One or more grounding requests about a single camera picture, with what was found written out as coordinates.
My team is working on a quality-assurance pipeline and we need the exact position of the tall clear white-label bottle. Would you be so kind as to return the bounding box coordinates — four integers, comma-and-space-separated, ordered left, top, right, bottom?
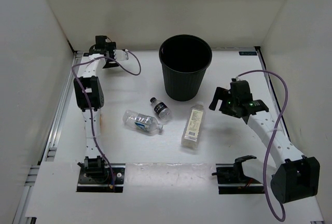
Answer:
181, 102, 205, 149

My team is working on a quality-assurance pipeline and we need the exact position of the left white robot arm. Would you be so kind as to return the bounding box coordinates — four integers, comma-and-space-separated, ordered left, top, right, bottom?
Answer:
72, 35, 116, 183

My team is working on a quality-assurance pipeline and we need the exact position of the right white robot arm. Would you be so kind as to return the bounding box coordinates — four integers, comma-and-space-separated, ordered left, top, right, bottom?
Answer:
209, 79, 320, 203

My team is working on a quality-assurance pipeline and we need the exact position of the black ribbed waste bin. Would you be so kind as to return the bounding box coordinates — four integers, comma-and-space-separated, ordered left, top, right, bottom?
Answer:
159, 34, 212, 102

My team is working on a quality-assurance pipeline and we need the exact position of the small black label bottle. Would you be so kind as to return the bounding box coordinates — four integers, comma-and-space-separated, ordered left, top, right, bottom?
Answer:
150, 97, 172, 121

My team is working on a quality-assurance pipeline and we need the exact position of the clear crushed water bottle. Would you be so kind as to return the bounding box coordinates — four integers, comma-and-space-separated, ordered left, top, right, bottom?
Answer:
122, 110, 163, 133

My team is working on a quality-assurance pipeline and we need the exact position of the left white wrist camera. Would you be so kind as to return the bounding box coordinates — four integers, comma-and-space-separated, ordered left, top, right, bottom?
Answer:
114, 49, 129, 61

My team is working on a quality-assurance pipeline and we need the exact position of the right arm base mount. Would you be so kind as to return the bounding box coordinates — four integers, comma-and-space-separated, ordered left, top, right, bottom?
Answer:
212, 164, 264, 195

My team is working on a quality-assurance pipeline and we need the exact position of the aluminium frame rail left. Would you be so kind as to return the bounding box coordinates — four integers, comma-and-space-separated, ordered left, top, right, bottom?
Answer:
38, 51, 82, 165

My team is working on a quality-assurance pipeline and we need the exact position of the aluminium frame rail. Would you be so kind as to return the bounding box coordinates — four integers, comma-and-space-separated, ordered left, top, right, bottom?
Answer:
38, 51, 82, 165
12, 165, 42, 224

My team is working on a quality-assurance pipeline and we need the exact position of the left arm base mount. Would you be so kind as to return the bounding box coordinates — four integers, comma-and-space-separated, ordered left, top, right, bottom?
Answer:
76, 156, 126, 193

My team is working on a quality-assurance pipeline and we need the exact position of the aluminium frame rail front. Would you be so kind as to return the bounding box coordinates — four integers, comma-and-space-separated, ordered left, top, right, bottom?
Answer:
12, 165, 42, 224

